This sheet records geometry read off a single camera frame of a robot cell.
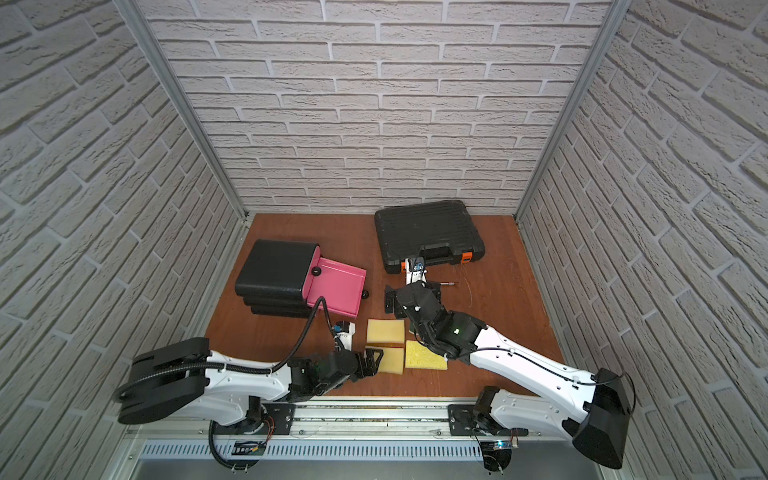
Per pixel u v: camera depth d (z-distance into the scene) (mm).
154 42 751
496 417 610
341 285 969
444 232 1089
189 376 474
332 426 737
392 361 814
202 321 929
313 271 848
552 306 996
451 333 518
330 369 605
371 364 725
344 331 741
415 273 621
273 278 803
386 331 874
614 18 697
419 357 832
